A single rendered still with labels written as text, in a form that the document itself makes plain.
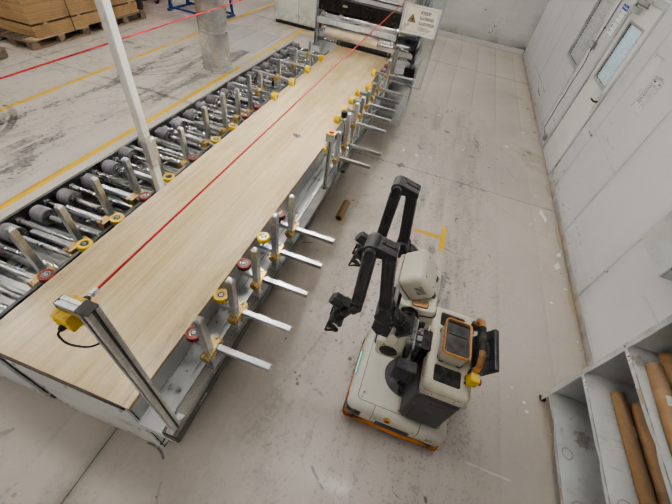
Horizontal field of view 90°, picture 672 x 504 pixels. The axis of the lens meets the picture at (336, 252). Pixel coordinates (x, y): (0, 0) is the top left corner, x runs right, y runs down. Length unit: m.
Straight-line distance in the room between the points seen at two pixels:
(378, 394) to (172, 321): 1.35
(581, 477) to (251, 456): 2.12
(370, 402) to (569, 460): 1.39
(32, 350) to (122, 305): 0.38
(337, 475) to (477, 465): 0.95
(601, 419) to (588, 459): 0.42
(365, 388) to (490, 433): 1.01
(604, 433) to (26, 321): 3.18
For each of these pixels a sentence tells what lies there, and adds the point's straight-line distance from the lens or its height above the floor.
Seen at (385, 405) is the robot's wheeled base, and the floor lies 0.28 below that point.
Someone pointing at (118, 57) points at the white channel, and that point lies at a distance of 2.30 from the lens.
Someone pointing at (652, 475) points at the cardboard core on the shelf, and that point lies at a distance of 2.78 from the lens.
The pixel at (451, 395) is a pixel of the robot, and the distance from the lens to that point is 1.98.
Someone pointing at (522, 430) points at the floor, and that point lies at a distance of 3.09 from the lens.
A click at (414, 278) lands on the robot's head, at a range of 1.53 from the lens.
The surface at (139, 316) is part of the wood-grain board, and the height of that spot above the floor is 0.90.
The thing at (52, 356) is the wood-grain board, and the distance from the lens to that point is 2.03.
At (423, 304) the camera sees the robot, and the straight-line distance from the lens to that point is 1.63.
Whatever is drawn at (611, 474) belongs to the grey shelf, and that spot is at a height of 0.52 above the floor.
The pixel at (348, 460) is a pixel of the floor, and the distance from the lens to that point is 2.56.
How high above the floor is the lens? 2.49
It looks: 47 degrees down
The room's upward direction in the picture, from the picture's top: 11 degrees clockwise
